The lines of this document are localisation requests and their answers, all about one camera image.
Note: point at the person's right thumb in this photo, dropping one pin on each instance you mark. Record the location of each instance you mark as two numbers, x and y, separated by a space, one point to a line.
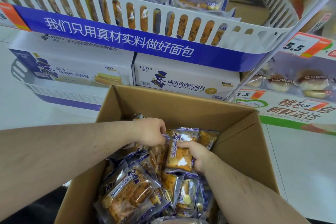
185 145

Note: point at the orange white price tag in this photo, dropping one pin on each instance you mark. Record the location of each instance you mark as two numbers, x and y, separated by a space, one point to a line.
249 94
13 14
309 105
304 44

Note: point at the green white shelf banner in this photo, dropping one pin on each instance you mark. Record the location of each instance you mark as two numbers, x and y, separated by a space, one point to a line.
283 120

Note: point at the person's left forearm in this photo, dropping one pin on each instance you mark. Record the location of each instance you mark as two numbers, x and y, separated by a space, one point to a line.
65 160

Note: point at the white carton with sandwich print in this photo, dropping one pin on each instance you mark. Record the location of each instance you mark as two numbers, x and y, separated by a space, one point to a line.
78 58

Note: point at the white carton with barcode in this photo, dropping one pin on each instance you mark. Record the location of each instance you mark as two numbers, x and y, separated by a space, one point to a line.
196 74

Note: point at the pile of bread packets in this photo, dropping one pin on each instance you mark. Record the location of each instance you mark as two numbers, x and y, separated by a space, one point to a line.
131 187

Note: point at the person's right forearm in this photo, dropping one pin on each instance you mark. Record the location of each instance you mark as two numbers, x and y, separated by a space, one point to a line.
244 195

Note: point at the blue shelf banner strip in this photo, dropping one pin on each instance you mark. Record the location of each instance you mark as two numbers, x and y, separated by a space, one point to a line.
223 58

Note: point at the brown cardboard box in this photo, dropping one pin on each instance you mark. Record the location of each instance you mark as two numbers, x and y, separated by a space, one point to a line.
183 105

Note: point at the person's left fingers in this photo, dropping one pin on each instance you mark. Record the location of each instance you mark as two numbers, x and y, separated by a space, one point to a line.
160 137

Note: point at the person's right hand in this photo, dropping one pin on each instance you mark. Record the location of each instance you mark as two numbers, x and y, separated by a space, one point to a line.
202 155

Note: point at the packed round bun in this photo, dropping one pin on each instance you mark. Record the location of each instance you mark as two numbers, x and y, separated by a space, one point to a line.
280 83
312 79
256 80
319 94

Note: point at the person's left hand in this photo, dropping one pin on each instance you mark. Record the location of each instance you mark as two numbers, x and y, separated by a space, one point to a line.
148 132

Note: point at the clear purple bread packet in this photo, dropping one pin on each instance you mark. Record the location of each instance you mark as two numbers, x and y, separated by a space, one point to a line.
178 158

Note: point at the brown cardboard sheet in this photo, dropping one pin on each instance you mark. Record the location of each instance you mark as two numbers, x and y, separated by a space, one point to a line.
246 3

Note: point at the white slotted shelf basket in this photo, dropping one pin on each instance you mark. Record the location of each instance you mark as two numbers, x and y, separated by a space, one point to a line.
262 40

